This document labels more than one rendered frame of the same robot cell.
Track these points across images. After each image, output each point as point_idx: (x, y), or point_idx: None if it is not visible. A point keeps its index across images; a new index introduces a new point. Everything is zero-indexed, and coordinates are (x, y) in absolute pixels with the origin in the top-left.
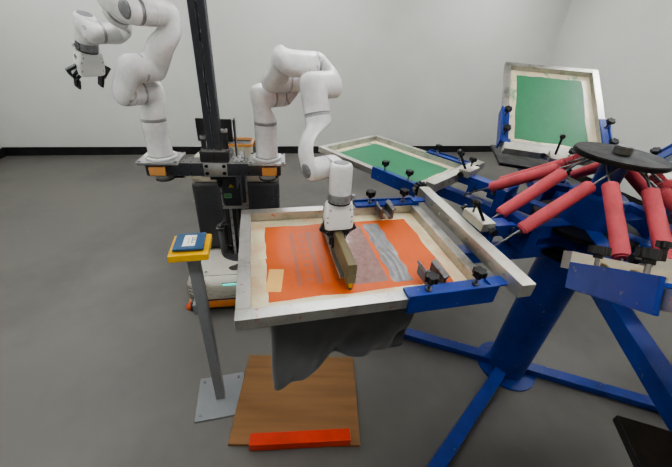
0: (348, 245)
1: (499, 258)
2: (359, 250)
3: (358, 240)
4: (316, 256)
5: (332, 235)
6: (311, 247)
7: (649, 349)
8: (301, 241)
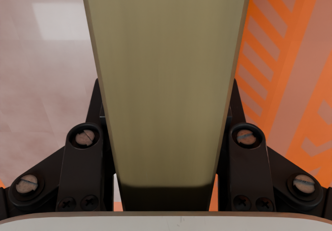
0: (74, 94)
1: None
2: (2, 43)
3: (14, 123)
4: (305, 23)
5: (233, 148)
6: (292, 102)
7: None
8: (317, 144)
